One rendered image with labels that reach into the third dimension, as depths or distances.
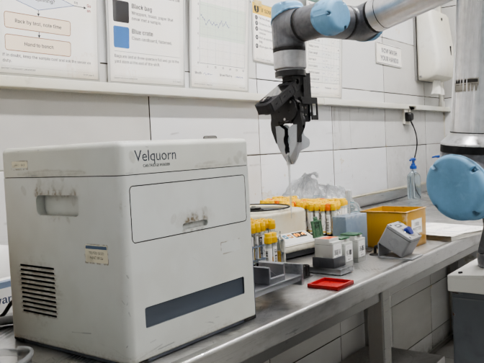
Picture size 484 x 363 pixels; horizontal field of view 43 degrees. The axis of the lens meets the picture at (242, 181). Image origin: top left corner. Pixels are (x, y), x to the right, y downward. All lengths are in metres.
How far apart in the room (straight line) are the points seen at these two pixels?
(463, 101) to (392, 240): 0.52
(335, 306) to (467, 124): 0.41
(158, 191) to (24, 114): 0.70
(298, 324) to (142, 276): 0.35
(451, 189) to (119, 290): 0.59
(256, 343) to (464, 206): 0.42
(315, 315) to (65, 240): 0.47
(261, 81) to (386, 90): 1.04
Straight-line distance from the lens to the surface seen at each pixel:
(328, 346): 2.62
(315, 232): 1.39
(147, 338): 0.87
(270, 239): 1.23
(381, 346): 1.48
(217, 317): 0.97
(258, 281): 1.12
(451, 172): 1.11
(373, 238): 1.70
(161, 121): 1.78
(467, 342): 1.27
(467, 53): 1.12
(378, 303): 1.45
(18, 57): 1.50
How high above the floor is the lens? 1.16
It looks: 3 degrees down
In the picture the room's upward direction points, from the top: 3 degrees counter-clockwise
